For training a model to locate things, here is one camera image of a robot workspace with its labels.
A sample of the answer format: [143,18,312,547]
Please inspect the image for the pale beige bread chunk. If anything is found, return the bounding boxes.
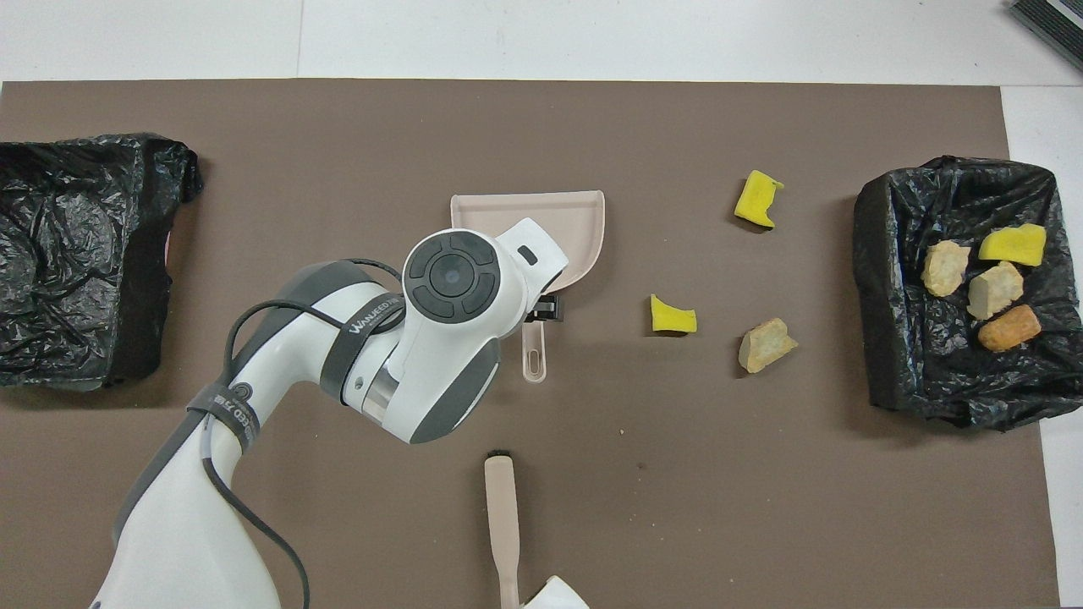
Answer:
[922,239,972,298]

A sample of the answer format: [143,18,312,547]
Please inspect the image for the beige hand brush black bristles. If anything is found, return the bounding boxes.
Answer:
[484,448,521,609]

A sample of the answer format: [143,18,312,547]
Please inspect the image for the ridged croissant piece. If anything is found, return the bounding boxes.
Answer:
[967,261,1025,321]

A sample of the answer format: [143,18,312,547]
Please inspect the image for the beige grey foam chunk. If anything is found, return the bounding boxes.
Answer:
[738,317,800,375]

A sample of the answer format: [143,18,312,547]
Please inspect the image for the dark grey ribbed device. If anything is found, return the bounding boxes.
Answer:
[1007,0,1083,73]

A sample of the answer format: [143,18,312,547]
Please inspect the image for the notched yellow sponge piece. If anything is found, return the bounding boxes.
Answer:
[734,169,785,230]

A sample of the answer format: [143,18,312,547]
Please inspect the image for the brown bread roll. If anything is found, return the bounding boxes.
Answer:
[977,304,1043,354]

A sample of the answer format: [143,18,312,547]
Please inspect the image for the yellow sponge wedge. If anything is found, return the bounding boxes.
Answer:
[978,223,1047,267]

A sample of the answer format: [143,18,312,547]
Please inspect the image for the brown table mat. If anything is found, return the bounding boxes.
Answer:
[0,80,1058,609]

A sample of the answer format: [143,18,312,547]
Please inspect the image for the black trash bag bin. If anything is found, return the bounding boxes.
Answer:
[852,156,1083,432]
[0,133,204,392]

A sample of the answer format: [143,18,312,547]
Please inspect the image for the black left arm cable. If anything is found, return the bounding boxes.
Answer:
[199,258,403,609]

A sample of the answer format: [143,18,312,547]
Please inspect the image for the small yellow sponge piece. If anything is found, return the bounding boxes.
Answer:
[650,293,698,336]

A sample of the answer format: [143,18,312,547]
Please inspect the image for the beige plastic dustpan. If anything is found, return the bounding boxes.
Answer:
[450,190,607,384]

